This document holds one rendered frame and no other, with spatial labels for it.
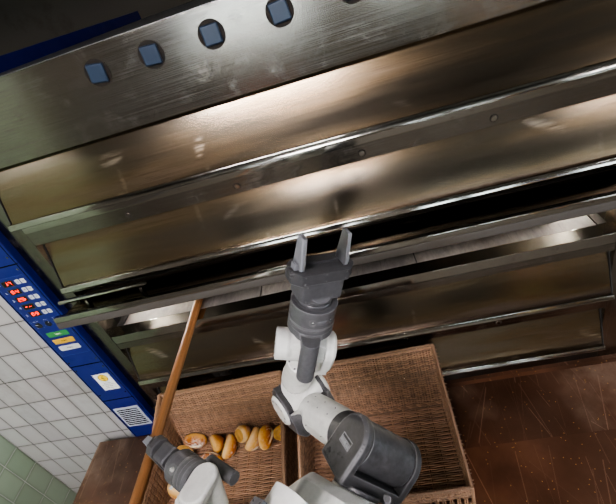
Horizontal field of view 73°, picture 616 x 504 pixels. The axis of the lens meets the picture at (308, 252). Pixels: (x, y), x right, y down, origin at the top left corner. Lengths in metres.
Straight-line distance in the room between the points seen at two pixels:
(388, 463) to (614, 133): 1.03
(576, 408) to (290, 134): 1.39
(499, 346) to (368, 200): 0.84
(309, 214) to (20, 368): 1.42
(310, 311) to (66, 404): 1.68
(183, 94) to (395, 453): 0.96
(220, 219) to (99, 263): 0.45
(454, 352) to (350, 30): 1.22
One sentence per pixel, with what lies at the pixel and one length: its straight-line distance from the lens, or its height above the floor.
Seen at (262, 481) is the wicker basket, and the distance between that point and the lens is 1.84.
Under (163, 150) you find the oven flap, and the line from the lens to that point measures 1.26.
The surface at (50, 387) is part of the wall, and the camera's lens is 2.20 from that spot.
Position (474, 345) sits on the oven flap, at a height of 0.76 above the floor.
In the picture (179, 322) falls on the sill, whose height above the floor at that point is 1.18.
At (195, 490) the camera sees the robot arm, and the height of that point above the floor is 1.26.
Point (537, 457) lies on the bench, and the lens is 1.75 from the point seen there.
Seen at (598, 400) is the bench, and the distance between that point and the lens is 1.90.
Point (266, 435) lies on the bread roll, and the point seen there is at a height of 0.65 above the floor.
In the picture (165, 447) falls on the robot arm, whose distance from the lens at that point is 1.23.
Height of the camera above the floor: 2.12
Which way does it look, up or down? 34 degrees down
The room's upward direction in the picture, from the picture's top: 20 degrees counter-clockwise
